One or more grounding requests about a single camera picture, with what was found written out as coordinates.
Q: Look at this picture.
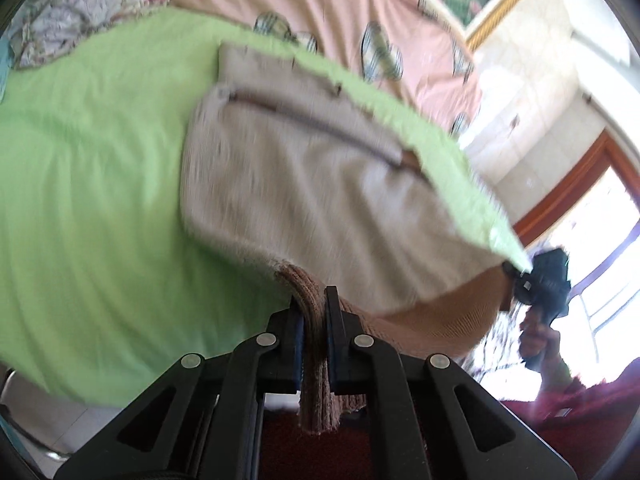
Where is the beige knit sweater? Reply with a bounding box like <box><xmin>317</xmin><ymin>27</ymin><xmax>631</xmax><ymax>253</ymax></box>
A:
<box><xmin>180</xmin><ymin>44</ymin><xmax>513</xmax><ymax>434</ymax></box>

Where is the right forearm red sleeve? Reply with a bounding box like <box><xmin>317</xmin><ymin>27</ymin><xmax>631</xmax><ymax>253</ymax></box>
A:
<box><xmin>503</xmin><ymin>358</ymin><xmax>639</xmax><ymax>479</ymax></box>

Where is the person's right hand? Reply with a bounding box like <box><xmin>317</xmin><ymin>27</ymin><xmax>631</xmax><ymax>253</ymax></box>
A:
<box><xmin>518</xmin><ymin>307</ymin><xmax>561</xmax><ymax>376</ymax></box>

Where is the green bed sheet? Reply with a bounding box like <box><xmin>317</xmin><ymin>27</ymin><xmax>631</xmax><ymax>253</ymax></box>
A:
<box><xmin>1</xmin><ymin>8</ymin><xmax>529</xmax><ymax>406</ymax></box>

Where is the pink heart-pattern duvet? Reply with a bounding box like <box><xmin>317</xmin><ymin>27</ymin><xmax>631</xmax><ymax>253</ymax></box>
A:
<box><xmin>171</xmin><ymin>0</ymin><xmax>480</xmax><ymax>138</ymax></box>

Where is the floral ruffled pillow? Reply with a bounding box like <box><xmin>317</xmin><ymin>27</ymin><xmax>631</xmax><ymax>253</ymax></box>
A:
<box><xmin>1</xmin><ymin>0</ymin><xmax>168</xmax><ymax>70</ymax></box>

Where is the brown wooden window frame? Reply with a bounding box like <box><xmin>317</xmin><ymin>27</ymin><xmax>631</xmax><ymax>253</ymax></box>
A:
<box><xmin>513</xmin><ymin>129</ymin><xmax>639</xmax><ymax>246</ymax></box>

